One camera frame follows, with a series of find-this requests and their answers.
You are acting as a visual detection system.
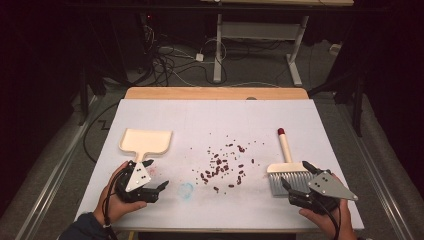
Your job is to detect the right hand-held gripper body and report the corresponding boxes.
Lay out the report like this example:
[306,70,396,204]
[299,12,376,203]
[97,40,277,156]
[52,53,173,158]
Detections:
[287,169,360,215]

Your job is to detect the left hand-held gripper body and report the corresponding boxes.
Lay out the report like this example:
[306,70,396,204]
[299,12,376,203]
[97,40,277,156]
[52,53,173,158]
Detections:
[114,160,160,205]

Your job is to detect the cream hand brush grey bristles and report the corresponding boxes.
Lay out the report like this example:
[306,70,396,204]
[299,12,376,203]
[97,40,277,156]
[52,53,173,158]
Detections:
[266,127,315,197]

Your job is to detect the person's left hand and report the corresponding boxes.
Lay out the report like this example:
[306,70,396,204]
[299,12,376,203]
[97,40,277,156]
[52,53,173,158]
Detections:
[93,160,148,225]

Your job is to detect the person's right hand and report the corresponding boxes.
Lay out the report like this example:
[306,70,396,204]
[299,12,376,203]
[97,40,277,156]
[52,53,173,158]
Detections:
[298,198,358,240]

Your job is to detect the cream dustpan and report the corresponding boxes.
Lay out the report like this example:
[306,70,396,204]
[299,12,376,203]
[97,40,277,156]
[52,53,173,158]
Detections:
[118,127,174,164]

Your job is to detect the red beans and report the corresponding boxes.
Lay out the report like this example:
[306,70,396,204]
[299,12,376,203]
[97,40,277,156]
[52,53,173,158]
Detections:
[190,133,266,195]

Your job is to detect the black metal stand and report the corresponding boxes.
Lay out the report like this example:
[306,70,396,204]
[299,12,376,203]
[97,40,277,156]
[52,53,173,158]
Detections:
[308,65,365,138]

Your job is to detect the white table cover sheet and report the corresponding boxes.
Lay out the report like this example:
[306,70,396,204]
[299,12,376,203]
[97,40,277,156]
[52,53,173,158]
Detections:
[75,98,365,232]

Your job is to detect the wooden table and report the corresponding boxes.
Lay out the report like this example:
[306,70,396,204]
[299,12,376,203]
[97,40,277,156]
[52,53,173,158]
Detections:
[123,86,310,101]

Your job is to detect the white power strip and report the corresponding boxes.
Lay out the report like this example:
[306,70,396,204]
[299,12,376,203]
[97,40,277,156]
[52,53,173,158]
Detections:
[328,42,343,56]

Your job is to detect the white metal-framed desk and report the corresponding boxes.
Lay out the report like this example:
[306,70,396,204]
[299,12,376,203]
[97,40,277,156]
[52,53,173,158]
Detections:
[199,0,355,88]

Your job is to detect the right hand-held gripper cable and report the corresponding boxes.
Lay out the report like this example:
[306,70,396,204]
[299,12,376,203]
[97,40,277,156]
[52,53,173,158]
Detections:
[311,196,343,240]

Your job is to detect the hand-held gripper cable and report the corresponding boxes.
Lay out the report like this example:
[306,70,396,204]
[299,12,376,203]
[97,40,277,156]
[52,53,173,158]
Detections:
[101,168,120,240]
[311,196,343,240]

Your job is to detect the left hand-held gripper cable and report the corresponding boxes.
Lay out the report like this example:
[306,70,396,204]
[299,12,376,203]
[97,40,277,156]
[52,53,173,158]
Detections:
[101,168,120,240]

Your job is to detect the aluminium floor rail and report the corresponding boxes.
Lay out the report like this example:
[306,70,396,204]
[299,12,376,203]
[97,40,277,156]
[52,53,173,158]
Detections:
[342,111,415,240]
[19,95,102,240]

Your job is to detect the tangle of floor cables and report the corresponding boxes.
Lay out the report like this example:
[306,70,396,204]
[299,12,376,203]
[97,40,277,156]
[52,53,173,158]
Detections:
[142,22,232,88]

